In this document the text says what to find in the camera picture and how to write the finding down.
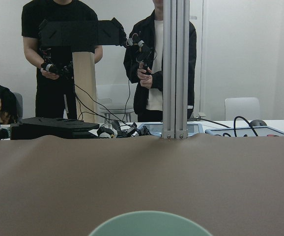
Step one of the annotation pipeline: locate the black foam holder stand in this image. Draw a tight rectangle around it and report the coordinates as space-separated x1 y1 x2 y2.
10 117 99 140

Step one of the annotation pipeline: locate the person in black t-shirt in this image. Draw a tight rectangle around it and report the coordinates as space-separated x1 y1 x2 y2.
22 0 97 119

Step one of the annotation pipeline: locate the black bag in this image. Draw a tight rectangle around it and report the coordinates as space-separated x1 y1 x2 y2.
0 85 19 125

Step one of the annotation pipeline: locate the person in black jacket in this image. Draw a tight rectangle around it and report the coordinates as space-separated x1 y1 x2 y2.
123 0 197 122

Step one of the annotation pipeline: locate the aluminium frame post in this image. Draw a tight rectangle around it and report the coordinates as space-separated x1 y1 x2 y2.
162 0 190 140

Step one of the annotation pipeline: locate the green cup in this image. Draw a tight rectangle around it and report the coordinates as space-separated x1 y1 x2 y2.
90 210 211 236

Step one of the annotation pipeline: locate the black computer mouse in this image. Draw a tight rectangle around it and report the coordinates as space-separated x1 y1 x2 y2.
250 119 267 127

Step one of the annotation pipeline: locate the white chair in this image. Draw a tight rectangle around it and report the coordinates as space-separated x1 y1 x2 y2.
225 97 260 120

